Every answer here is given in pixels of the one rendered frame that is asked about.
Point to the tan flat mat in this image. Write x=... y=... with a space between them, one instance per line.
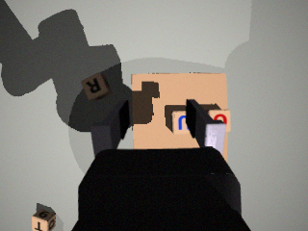
x=156 y=95

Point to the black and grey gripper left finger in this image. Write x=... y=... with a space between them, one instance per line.
x=108 y=133

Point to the beige letter block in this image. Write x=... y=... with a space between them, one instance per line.
x=178 y=122
x=43 y=220
x=96 y=87
x=224 y=115

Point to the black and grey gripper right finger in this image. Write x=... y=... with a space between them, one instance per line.
x=206 y=131

